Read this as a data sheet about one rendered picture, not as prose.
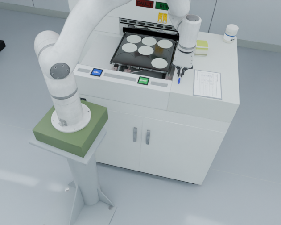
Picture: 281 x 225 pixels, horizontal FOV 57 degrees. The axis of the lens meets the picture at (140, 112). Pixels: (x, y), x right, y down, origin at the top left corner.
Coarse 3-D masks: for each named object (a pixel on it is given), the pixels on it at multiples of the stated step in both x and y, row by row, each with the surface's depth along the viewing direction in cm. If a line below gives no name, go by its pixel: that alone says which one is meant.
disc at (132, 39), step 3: (129, 36) 177; (132, 36) 177; (135, 36) 177; (138, 36) 177; (129, 39) 174; (132, 39) 174; (135, 39) 175; (138, 39) 175; (132, 42) 172; (135, 42) 172
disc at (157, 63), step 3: (153, 60) 160; (156, 60) 160; (159, 60) 160; (162, 60) 161; (153, 63) 158; (156, 63) 158; (159, 63) 158; (162, 63) 159; (165, 63) 159; (153, 66) 156; (156, 66) 157; (159, 66) 157; (162, 66) 157; (165, 66) 157
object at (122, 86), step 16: (80, 64) 145; (80, 80) 142; (96, 80) 139; (112, 80) 137; (128, 80) 138; (160, 80) 139; (96, 96) 148; (112, 96) 145; (128, 96) 142; (144, 96) 140; (160, 96) 137
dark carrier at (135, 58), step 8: (120, 48) 167; (160, 48) 169; (168, 48) 169; (120, 56) 162; (128, 56) 162; (136, 56) 162; (144, 56) 163; (152, 56) 163; (160, 56) 163; (168, 56) 164; (128, 64) 157; (136, 64) 157; (144, 64) 157; (168, 64) 158
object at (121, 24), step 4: (120, 24) 180; (124, 24) 180; (128, 24) 179; (132, 24) 179; (120, 28) 183; (132, 28) 181; (136, 28) 180; (140, 28) 179; (144, 28) 179; (148, 28) 178; (152, 28) 177; (156, 28) 177; (160, 28) 177; (120, 32) 185; (128, 32) 185; (160, 32) 178; (164, 32) 177; (168, 32) 177; (172, 32) 176; (176, 32) 175
